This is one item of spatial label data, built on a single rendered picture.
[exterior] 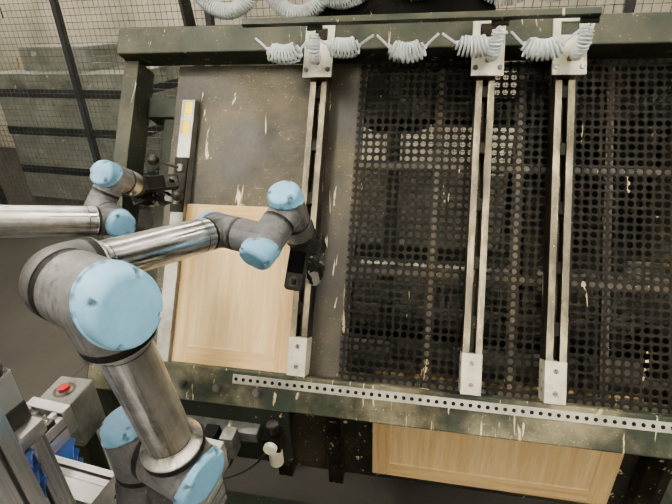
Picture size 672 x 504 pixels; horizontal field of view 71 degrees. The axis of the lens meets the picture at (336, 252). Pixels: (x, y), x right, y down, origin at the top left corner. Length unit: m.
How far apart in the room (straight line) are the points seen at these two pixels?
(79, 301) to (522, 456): 1.71
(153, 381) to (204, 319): 0.94
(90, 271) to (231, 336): 1.04
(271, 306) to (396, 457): 0.84
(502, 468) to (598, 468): 0.34
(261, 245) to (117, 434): 0.46
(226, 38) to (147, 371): 1.33
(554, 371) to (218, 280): 1.13
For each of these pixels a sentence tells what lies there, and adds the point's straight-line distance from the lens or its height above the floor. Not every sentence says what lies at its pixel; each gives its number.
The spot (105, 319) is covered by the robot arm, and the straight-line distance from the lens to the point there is 0.70.
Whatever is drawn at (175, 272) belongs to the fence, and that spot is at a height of 1.16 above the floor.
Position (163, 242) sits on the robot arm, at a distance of 0.95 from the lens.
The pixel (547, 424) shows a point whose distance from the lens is 1.63.
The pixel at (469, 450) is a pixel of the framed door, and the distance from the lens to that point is 2.03.
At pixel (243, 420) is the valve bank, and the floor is 0.74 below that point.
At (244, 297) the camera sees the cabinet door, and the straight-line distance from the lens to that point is 1.69.
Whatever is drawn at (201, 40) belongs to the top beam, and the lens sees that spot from 1.91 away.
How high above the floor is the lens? 1.98
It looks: 27 degrees down
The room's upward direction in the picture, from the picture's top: 2 degrees counter-clockwise
